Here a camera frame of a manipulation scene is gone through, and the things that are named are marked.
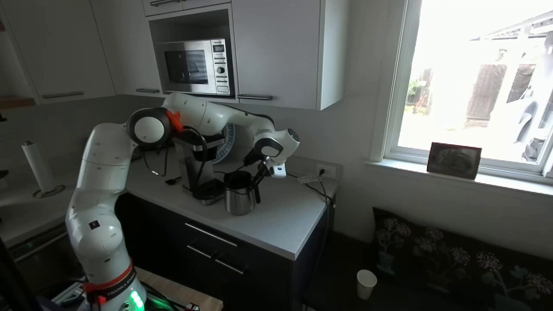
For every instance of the blue patterned decorative plate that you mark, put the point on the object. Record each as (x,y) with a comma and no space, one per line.
(229,148)

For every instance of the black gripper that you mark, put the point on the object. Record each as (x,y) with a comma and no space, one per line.
(258,167)

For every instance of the stainless steel microwave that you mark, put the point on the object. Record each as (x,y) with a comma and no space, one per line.
(191,67)

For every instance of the black steel coffee maker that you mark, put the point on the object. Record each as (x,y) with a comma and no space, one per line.
(208,191)

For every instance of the wooden robot platform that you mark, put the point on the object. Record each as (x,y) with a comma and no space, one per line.
(184,295)

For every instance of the stainless steel coffee pot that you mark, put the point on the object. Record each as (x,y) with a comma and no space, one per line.
(239,203)

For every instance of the small black object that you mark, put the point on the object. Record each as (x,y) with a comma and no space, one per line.
(172,181)

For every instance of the white paper towel roll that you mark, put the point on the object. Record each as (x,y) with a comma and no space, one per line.
(39,167)

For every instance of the white framed window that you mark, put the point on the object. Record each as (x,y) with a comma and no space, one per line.
(460,70)

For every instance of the white wall outlet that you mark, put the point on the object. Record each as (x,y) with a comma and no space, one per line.
(326,172)

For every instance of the white wall cabinet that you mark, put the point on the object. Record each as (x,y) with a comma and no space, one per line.
(277,53)

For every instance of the dark floral sofa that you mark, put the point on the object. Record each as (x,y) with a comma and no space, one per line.
(450,260)

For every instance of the dark under-counter appliance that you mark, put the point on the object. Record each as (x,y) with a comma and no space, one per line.
(46,260)

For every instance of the white paper cup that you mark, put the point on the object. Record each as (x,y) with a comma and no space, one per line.
(367,286)

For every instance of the wooden wall shelf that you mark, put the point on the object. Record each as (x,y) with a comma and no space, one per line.
(18,103)

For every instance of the dark lower drawer cabinet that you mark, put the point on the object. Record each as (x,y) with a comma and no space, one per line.
(174,243)

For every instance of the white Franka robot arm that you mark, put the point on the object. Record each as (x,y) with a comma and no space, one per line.
(98,174)

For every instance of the small dark picture frame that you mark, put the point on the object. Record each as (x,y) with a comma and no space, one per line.
(454,162)

